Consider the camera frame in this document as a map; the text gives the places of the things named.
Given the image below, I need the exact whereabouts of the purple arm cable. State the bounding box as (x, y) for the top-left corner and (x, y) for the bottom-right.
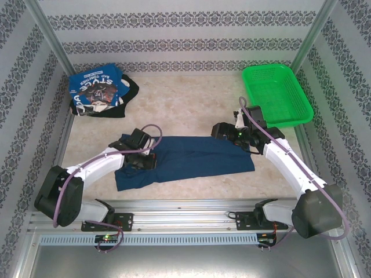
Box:
(239, 97), (350, 250)
(53, 124), (163, 253)

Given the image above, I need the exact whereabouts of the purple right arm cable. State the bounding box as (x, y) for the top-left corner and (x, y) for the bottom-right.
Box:
(239, 97), (350, 250)

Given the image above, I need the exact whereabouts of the dark blue t-shirt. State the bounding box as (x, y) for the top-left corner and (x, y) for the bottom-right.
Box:
(114, 133), (256, 192)

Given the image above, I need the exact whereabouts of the grey slotted cable duct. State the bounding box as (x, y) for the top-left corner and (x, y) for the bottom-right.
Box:
(39, 233), (259, 246)

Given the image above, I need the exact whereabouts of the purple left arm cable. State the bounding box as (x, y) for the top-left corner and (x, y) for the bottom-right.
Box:
(53, 124), (163, 253)

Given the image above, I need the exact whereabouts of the black t-shirt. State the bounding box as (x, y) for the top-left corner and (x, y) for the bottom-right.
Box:
(69, 74), (140, 119)

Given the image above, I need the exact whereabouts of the green plastic basket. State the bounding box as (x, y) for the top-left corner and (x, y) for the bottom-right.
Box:
(242, 63), (315, 129)

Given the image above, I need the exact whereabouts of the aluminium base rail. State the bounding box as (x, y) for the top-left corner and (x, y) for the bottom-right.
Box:
(28, 198), (302, 233)

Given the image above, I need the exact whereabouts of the blue printed t-shirt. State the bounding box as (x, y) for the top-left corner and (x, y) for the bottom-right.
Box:
(68, 63), (130, 113)

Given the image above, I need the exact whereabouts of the aluminium frame post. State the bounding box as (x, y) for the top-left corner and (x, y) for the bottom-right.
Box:
(21, 0), (78, 76)
(289, 0), (339, 74)

